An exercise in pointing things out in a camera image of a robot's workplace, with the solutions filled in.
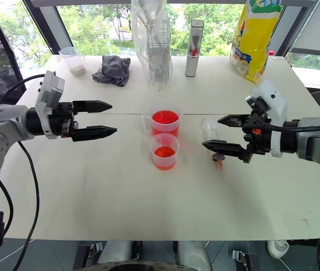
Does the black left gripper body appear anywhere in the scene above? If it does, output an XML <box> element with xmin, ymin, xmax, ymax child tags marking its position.
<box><xmin>53</xmin><ymin>102</ymin><xmax>79</xmax><ymax>139</ymax></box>

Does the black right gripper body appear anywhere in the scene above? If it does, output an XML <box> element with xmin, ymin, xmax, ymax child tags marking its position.
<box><xmin>241</xmin><ymin>107</ymin><xmax>273</xmax><ymax>164</ymax></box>

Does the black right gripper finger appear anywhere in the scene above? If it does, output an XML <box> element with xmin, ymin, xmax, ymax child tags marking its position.
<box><xmin>201</xmin><ymin>141</ymin><xmax>247</xmax><ymax>162</ymax></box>
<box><xmin>217</xmin><ymin>113</ymin><xmax>252</xmax><ymax>127</ymax></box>

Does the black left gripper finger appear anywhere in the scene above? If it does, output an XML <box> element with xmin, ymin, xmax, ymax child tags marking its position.
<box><xmin>71</xmin><ymin>126</ymin><xmax>118</xmax><ymax>142</ymax></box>
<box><xmin>72</xmin><ymin>100</ymin><xmax>113</xmax><ymax>114</ymax></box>

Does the clear plastic syringe orange tip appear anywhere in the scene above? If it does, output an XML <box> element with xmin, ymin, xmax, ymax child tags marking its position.
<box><xmin>200</xmin><ymin>117</ymin><xmax>226</xmax><ymax>171</ymax></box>

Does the measuring cup with white powder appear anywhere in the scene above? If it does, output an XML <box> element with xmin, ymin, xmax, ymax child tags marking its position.
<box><xmin>58</xmin><ymin>46</ymin><xmax>88</xmax><ymax>77</ymax></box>

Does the cup with red liquid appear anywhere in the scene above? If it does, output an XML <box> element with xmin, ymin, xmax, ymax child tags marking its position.
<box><xmin>141</xmin><ymin>106</ymin><xmax>182</xmax><ymax>139</ymax></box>
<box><xmin>149</xmin><ymin>133</ymin><xmax>180</xmax><ymax>171</ymax></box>

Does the crumpled grey cloth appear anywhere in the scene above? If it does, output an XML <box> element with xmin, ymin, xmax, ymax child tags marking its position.
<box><xmin>92</xmin><ymin>55</ymin><xmax>132</xmax><ymax>88</ymax></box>

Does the yellow printed bag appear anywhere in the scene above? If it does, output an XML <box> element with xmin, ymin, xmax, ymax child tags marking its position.
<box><xmin>230</xmin><ymin>0</ymin><xmax>284</xmax><ymax>85</ymax></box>

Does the silver cylindrical canister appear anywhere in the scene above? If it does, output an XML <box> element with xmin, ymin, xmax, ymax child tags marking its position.
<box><xmin>184</xmin><ymin>19</ymin><xmax>205</xmax><ymax>78</ymax></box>

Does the tall clear plastic bag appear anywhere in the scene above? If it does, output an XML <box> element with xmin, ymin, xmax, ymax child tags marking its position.
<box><xmin>130</xmin><ymin>0</ymin><xmax>174</xmax><ymax>94</ymax></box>

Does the white rounded device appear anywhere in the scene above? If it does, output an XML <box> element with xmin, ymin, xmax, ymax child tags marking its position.
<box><xmin>267</xmin><ymin>239</ymin><xmax>290</xmax><ymax>259</ymax></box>

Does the silver right robot leg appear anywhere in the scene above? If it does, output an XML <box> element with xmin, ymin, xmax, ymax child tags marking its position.
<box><xmin>176</xmin><ymin>241</ymin><xmax>213</xmax><ymax>271</ymax></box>

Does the silver robot leg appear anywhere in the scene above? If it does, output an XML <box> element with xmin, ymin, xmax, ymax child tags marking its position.
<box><xmin>176</xmin><ymin>241</ymin><xmax>213</xmax><ymax>271</ymax></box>
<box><xmin>99</xmin><ymin>241</ymin><xmax>133</xmax><ymax>265</ymax></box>

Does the silver left robot leg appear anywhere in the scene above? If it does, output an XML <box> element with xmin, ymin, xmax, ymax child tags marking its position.
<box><xmin>99</xmin><ymin>241</ymin><xmax>133</xmax><ymax>265</ymax></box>

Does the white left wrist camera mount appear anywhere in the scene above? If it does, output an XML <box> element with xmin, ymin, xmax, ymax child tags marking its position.
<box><xmin>34</xmin><ymin>70</ymin><xmax>66</xmax><ymax>141</ymax></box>

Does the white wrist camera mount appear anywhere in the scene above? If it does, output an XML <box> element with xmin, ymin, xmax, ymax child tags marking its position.
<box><xmin>245</xmin><ymin>80</ymin><xmax>288</xmax><ymax>158</ymax></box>
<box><xmin>34</xmin><ymin>70</ymin><xmax>66</xmax><ymax>141</ymax></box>

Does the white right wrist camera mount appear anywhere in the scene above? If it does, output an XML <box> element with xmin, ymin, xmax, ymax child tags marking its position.
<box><xmin>245</xmin><ymin>80</ymin><xmax>288</xmax><ymax>158</ymax></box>

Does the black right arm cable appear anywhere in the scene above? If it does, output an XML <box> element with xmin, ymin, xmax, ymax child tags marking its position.
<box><xmin>252</xmin><ymin>112</ymin><xmax>320</xmax><ymax>271</ymax></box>

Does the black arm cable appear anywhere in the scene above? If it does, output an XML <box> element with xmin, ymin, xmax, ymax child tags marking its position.
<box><xmin>252</xmin><ymin>112</ymin><xmax>320</xmax><ymax>271</ymax></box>
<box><xmin>0</xmin><ymin>73</ymin><xmax>41</xmax><ymax>271</ymax></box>

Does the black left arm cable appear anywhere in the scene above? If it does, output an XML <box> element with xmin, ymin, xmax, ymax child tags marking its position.
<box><xmin>0</xmin><ymin>73</ymin><xmax>41</xmax><ymax>271</ymax></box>

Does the black metal frame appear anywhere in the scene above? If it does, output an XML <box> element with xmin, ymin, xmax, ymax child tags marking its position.
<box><xmin>0</xmin><ymin>0</ymin><xmax>27</xmax><ymax>111</ymax></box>

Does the dark window frame pillar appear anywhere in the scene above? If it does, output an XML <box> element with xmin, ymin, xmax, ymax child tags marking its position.
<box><xmin>21</xmin><ymin>0</ymin><xmax>75</xmax><ymax>56</ymax></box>
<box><xmin>267</xmin><ymin>0</ymin><xmax>320</xmax><ymax>58</ymax></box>

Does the thin black cable loop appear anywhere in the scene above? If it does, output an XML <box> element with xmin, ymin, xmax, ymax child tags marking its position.
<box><xmin>0</xmin><ymin>180</ymin><xmax>14</xmax><ymax>235</ymax></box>

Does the black strap buckle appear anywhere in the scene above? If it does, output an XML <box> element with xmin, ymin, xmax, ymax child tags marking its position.
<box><xmin>231</xmin><ymin>248</ymin><xmax>261</xmax><ymax>271</ymax></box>
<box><xmin>88</xmin><ymin>242</ymin><xmax>104</xmax><ymax>260</ymax></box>

